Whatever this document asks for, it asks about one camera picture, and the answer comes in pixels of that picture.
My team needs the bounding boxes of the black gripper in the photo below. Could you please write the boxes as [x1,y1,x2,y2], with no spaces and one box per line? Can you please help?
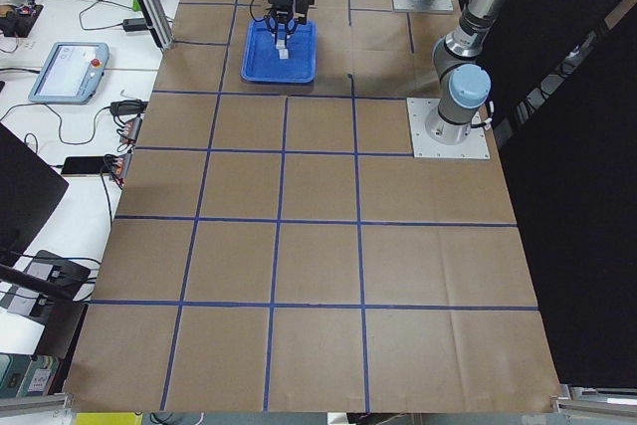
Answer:
[265,0,315,45]

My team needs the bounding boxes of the blue plastic tray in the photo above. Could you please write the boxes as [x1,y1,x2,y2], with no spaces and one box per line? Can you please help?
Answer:
[241,21,317,84]

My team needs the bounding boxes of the black power adapter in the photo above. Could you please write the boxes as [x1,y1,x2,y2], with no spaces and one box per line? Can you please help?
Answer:
[121,18,148,32]

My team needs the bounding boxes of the blue teach pendant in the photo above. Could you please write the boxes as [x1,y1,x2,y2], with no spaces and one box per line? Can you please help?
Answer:
[28,42,109,105]

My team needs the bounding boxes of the brown paper table cover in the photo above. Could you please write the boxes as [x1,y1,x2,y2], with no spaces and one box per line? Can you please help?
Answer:
[65,0,558,413]

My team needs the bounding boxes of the black smartphone on desk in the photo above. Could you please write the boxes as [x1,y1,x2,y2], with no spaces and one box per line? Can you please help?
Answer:
[61,156,106,177]

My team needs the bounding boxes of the black monitor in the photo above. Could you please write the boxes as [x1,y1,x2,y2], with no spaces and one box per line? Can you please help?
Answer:
[0,125,69,267]

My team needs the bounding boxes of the usb hub with cables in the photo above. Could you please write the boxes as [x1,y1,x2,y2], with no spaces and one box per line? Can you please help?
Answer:
[116,115,143,144]

